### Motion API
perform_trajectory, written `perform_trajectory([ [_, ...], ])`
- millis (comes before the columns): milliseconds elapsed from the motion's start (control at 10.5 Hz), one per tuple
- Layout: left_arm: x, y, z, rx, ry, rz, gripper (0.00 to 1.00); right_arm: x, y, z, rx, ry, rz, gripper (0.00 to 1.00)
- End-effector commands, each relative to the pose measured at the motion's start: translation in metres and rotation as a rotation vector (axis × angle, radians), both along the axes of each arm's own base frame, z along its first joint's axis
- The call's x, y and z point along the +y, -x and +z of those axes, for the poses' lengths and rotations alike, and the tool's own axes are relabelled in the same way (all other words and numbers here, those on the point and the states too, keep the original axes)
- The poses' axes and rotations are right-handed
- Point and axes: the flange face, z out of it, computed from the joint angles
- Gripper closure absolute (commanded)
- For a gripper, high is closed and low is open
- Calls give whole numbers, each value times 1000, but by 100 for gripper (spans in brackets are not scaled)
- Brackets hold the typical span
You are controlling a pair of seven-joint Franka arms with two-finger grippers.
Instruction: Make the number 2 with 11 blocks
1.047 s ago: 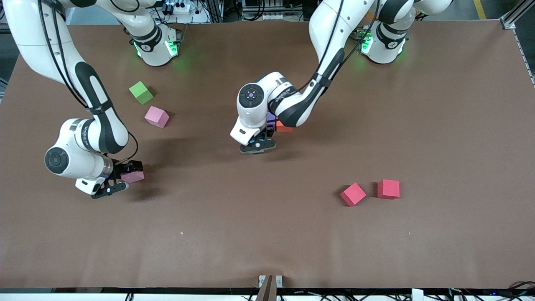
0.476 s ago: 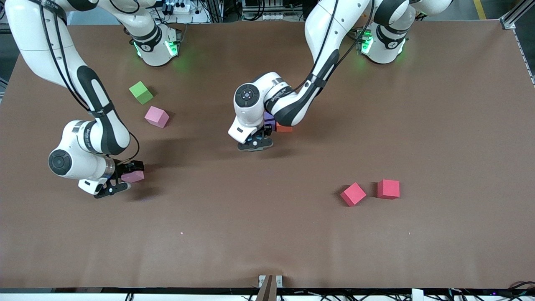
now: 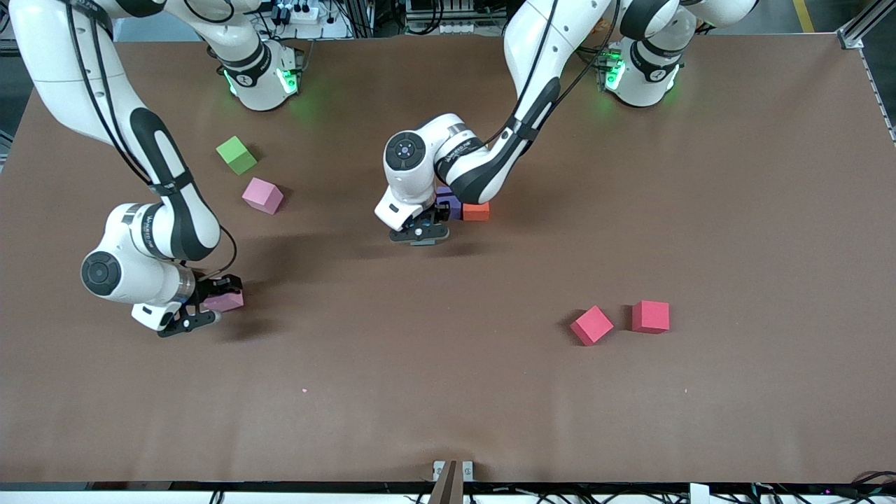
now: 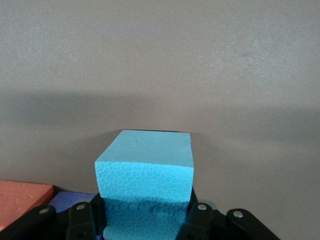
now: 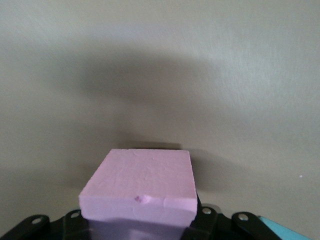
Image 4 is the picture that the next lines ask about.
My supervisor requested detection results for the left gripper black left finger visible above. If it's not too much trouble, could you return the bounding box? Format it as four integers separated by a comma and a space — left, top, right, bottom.
0, 193, 107, 240

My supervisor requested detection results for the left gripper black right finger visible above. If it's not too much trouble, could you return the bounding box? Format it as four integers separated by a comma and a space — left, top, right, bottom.
176, 189, 280, 240

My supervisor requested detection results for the purple foam cube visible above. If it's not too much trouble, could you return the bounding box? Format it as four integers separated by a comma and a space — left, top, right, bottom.
49, 191, 97, 214

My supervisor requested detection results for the orange foam cube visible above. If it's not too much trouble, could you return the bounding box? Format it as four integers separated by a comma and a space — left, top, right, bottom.
0, 179, 55, 232

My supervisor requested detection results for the cyan foam cube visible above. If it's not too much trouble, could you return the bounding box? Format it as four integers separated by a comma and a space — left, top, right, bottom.
94, 129, 195, 240

